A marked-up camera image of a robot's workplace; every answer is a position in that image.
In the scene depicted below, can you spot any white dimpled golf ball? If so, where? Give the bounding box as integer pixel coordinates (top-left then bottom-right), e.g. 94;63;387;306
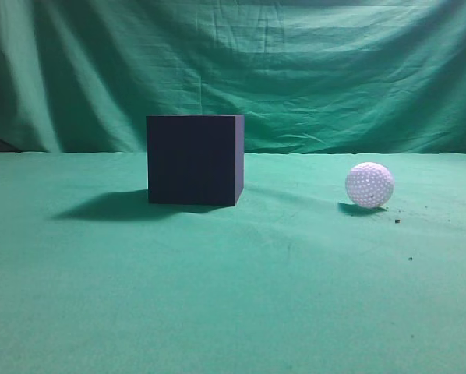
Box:
345;162;395;209

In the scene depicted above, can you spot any dark blue cube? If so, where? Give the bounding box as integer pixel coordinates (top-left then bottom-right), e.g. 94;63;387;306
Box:
147;115;245;206

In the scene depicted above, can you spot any green cloth backdrop and cover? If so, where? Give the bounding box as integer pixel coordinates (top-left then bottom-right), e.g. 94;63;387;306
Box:
0;1;466;373

